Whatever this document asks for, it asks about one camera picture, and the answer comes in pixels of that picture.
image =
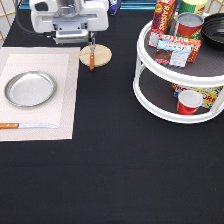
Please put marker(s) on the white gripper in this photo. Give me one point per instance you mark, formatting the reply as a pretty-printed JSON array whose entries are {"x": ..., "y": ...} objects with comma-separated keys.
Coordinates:
[{"x": 69, "y": 21}]

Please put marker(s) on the wooden handled fork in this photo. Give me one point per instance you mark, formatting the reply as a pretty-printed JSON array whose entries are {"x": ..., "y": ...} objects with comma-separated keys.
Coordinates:
[{"x": 92, "y": 55}]

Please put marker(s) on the round silver metal plate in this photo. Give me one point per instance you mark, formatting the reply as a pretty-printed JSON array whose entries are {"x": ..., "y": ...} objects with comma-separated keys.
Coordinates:
[{"x": 30, "y": 88}]

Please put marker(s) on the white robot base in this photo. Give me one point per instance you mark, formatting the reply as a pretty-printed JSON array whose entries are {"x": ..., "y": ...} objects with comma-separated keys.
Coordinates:
[{"x": 114, "y": 6}]

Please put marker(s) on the beige woven placemat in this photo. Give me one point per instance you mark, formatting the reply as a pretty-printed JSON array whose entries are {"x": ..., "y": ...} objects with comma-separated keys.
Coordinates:
[{"x": 62, "y": 64}]

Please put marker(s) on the round wooden coaster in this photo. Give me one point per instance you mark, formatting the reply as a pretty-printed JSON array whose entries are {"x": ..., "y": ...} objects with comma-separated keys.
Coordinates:
[{"x": 102, "y": 55}]

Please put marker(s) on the red raisins box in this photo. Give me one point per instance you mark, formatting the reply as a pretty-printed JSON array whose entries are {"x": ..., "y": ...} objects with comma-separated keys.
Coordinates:
[{"x": 163, "y": 15}]

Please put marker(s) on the white two-tier turntable shelf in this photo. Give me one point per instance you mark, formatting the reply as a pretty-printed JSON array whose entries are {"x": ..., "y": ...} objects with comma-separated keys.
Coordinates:
[{"x": 152, "y": 81}]

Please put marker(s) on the blue chocolate pudding box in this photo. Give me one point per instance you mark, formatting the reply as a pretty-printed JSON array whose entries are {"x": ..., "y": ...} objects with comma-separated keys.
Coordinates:
[{"x": 172, "y": 53}]

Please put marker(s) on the yellow green canister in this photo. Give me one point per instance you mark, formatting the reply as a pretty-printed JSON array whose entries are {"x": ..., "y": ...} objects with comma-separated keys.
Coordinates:
[{"x": 193, "y": 6}]

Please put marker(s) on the red can silver lid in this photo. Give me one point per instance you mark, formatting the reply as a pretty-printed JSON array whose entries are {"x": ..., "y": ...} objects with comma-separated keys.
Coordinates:
[{"x": 188, "y": 25}]

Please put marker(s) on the red butter box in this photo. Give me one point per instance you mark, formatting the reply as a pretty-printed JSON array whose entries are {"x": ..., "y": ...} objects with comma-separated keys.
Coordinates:
[{"x": 195, "y": 45}]

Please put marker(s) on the black bowl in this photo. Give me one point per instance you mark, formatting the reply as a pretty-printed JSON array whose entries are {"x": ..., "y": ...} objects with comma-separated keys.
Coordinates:
[{"x": 213, "y": 30}]

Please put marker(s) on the red cup lower shelf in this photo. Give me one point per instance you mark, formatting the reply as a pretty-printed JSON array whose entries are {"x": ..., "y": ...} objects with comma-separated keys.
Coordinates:
[{"x": 188, "y": 102}]

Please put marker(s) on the yellow popcorn box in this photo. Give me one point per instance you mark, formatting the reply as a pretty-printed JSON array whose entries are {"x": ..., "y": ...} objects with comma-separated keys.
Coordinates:
[{"x": 209, "y": 94}]

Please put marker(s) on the wooden handled knife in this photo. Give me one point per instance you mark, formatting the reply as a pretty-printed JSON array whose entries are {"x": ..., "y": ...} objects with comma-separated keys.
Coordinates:
[{"x": 25, "y": 125}]

